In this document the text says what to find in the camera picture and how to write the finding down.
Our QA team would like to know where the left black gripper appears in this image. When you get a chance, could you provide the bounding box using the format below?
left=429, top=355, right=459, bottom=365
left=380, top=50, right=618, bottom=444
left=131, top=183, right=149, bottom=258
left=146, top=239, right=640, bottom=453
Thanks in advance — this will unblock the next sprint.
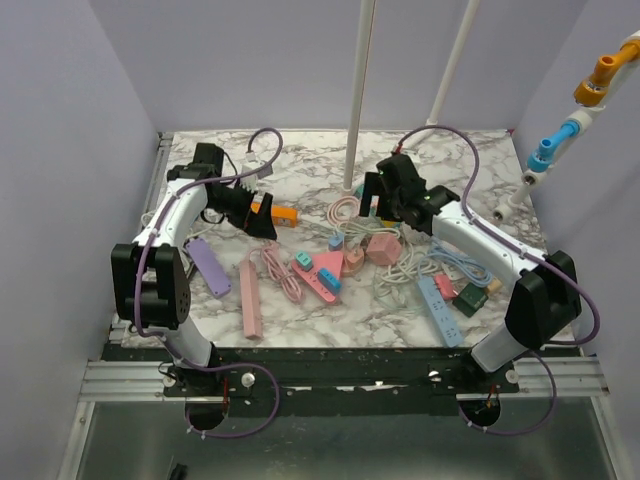
left=208, top=178, right=277, bottom=239

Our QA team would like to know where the teal small plug adapter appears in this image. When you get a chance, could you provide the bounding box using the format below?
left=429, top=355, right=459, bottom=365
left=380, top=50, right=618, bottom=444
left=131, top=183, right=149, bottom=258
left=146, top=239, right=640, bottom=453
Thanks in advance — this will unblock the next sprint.
left=295, top=251, right=313, bottom=271

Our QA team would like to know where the pink long power strip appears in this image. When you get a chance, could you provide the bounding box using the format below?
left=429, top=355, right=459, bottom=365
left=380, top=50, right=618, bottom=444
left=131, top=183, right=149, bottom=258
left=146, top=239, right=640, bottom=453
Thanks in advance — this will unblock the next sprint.
left=239, top=254, right=263, bottom=340

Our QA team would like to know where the pink cube socket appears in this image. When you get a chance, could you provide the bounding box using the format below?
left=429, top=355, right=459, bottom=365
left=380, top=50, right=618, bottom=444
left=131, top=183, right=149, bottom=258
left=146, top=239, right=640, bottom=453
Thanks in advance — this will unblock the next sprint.
left=366, top=232, right=402, bottom=266

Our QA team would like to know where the purple power strip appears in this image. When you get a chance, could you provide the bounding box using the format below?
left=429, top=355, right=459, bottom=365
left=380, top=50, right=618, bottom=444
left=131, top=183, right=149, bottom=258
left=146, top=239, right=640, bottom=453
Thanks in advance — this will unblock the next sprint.
left=186, top=238, right=232, bottom=298

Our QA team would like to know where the pink triangular socket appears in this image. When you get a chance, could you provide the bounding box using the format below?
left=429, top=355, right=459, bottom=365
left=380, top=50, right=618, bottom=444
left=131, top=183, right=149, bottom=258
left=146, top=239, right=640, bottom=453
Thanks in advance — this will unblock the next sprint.
left=291, top=251, right=344, bottom=305

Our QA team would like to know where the blue small plug adapter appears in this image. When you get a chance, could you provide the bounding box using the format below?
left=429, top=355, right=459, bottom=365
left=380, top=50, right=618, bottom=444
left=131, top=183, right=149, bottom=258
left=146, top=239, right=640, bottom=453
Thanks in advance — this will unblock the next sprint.
left=317, top=268, right=342, bottom=296

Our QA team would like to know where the dark green cube socket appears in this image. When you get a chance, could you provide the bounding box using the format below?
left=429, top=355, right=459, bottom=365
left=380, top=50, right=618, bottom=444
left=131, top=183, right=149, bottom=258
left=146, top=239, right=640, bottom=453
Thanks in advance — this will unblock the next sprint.
left=452, top=283, right=488, bottom=318

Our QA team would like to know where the light blue power strip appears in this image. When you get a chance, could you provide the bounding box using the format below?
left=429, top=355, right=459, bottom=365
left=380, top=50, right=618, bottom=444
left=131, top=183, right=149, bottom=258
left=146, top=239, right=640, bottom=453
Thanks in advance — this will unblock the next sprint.
left=417, top=277, right=463, bottom=348

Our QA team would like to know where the beige cube socket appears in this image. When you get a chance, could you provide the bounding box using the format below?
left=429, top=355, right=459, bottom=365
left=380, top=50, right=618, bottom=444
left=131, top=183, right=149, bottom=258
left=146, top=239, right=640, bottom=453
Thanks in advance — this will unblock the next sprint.
left=484, top=278, right=503, bottom=296

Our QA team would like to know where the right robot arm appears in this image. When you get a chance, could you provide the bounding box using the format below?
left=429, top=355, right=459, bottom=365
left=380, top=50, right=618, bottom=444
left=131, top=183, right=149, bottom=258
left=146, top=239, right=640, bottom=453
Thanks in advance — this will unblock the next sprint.
left=360, top=154, right=582, bottom=392

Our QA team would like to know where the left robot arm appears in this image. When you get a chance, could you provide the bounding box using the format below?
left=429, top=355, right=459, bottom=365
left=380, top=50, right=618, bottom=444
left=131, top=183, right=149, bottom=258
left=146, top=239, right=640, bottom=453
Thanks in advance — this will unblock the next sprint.
left=111, top=143, right=277, bottom=395

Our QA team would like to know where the orange white cube socket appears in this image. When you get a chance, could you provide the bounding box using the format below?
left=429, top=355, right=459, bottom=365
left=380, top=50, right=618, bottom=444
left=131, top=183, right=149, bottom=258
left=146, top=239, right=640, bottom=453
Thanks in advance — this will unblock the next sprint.
left=251, top=202, right=299, bottom=228

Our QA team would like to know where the pink round socket base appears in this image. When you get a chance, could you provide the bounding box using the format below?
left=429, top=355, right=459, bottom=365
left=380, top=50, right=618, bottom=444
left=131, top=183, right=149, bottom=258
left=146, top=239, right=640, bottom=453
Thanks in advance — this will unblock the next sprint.
left=341, top=246, right=365, bottom=277

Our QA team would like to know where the small pink flat socket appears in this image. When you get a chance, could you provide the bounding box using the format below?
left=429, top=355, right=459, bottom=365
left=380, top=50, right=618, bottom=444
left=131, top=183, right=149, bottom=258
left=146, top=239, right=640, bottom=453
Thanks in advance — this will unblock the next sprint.
left=433, top=273, right=458, bottom=301

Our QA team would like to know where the white PVC pipe stand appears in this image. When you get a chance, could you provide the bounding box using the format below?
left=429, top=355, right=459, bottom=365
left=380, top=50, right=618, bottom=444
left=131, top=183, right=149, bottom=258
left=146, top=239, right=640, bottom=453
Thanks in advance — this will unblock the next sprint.
left=341, top=0, right=480, bottom=196

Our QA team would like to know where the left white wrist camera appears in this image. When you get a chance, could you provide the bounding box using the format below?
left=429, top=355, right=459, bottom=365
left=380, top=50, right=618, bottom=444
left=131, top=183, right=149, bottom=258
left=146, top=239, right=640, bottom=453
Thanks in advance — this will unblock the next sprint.
left=234, top=152, right=274, bottom=193

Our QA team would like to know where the pink coiled cable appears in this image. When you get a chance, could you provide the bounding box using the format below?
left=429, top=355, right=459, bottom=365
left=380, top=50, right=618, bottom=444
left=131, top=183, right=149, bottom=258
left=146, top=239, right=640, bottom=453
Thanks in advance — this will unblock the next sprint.
left=260, top=242, right=307, bottom=304

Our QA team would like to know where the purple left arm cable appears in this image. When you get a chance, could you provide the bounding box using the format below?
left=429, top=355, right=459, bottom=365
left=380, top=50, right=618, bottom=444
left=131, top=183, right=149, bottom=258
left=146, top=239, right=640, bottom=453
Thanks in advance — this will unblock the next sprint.
left=132, top=127, right=286, bottom=371

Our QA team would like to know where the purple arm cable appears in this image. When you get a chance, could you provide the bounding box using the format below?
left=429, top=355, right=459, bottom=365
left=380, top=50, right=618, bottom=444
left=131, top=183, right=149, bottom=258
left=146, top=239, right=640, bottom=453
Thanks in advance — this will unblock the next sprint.
left=392, top=125, right=601, bottom=349
left=132, top=127, right=286, bottom=371

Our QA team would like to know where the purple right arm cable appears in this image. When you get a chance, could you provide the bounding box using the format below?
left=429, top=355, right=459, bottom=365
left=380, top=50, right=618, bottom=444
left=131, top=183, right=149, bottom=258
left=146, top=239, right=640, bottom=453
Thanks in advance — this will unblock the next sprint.
left=392, top=125, right=601, bottom=349

